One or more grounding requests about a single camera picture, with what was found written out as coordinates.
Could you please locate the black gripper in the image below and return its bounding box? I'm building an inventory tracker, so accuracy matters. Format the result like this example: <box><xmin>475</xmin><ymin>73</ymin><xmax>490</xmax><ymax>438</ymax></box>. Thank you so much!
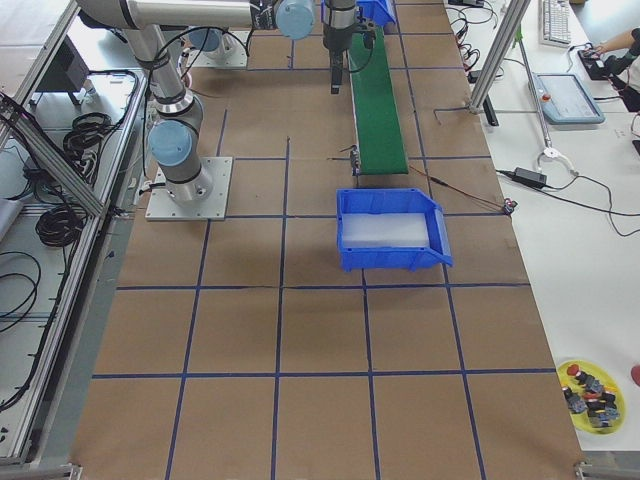
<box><xmin>321</xmin><ymin>0</ymin><xmax>375</xmax><ymax>94</ymax></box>

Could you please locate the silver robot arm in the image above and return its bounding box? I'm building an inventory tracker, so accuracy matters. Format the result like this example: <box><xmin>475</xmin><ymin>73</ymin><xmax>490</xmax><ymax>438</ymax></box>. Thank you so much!
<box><xmin>79</xmin><ymin>1</ymin><xmax>364</xmax><ymax>205</ymax></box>
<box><xmin>188</xmin><ymin>28</ymin><xmax>248</xmax><ymax>61</ymax></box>

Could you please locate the yellow plate of buttons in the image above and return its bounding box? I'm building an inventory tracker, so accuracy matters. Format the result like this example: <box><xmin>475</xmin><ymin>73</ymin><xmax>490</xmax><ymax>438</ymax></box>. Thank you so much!
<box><xmin>556</xmin><ymin>359</ymin><xmax>626</xmax><ymax>435</ymax></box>

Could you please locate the person hand at desk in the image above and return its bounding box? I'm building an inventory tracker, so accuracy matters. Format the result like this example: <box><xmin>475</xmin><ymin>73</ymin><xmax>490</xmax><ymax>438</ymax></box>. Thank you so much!
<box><xmin>594</xmin><ymin>42</ymin><xmax>617</xmax><ymax>55</ymax></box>

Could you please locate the left blue plastic bin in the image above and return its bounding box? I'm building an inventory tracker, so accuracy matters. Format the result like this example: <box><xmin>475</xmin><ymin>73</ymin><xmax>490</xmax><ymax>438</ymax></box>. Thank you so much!
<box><xmin>357</xmin><ymin>0</ymin><xmax>396</xmax><ymax>27</ymax></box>

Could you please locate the blue plastic bin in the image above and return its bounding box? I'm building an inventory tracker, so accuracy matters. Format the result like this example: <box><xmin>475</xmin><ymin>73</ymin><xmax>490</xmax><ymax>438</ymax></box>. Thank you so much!
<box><xmin>357</xmin><ymin>0</ymin><xmax>396</xmax><ymax>27</ymax></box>
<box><xmin>336</xmin><ymin>188</ymin><xmax>453</xmax><ymax>272</ymax></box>

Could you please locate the green conveyor belt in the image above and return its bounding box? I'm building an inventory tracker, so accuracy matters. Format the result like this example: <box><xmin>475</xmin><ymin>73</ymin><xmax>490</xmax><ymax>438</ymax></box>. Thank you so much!
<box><xmin>348</xmin><ymin>25</ymin><xmax>408</xmax><ymax>175</ymax></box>

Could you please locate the right blue plastic bin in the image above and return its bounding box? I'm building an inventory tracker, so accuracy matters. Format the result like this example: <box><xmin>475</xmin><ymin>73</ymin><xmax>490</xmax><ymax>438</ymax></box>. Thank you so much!
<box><xmin>336</xmin><ymin>188</ymin><xmax>453</xmax><ymax>272</ymax></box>

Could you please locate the white keyboard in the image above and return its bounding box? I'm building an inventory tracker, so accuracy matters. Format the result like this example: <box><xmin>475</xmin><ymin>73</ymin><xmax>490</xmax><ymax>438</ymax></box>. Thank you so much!
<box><xmin>538</xmin><ymin>0</ymin><xmax>571</xmax><ymax>48</ymax></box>

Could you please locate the robot teach pendant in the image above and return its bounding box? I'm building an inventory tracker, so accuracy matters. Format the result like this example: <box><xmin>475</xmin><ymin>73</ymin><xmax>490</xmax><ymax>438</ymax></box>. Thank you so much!
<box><xmin>533</xmin><ymin>73</ymin><xmax>605</xmax><ymax>125</ymax></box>

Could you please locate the black power adapter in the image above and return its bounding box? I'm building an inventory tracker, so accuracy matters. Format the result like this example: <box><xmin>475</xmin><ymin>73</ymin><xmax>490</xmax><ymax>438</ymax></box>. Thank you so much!
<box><xmin>513</xmin><ymin>167</ymin><xmax>547</xmax><ymax>189</ymax></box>

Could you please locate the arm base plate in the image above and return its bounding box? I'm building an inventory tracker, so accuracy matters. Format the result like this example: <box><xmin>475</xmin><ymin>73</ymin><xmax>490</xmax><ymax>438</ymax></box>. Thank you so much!
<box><xmin>188</xmin><ymin>29</ymin><xmax>249</xmax><ymax>70</ymax></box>
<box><xmin>145</xmin><ymin>157</ymin><xmax>233</xmax><ymax>221</ymax></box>

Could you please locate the aluminium frame post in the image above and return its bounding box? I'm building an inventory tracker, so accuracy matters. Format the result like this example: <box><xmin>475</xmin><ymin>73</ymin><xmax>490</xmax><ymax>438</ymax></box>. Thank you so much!
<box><xmin>468</xmin><ymin>0</ymin><xmax>530</xmax><ymax>114</ymax></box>

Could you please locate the red black wire pair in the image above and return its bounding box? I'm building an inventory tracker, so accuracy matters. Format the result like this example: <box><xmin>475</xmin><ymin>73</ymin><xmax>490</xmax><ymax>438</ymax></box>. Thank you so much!
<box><xmin>407</xmin><ymin>164</ymin><xmax>518</xmax><ymax>216</ymax></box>

